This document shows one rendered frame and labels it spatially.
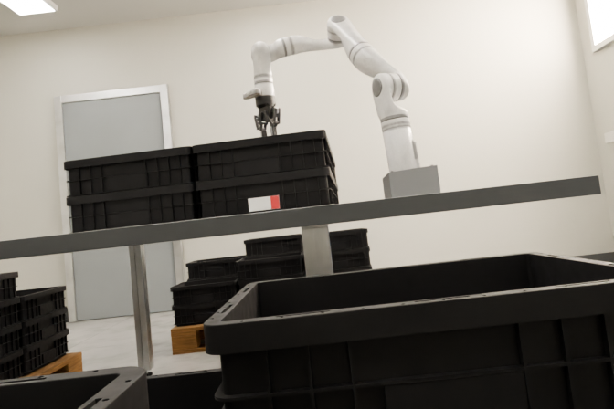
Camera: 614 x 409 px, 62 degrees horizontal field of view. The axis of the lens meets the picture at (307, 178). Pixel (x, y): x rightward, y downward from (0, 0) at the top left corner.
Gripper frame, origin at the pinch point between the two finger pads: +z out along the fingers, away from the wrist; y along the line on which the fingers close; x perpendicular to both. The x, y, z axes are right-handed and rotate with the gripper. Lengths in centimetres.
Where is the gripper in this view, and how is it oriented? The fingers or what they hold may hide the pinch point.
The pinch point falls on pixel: (269, 134)
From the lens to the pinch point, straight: 189.2
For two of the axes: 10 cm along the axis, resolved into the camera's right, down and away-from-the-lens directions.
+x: -7.6, 0.3, -6.5
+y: -6.4, 1.3, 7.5
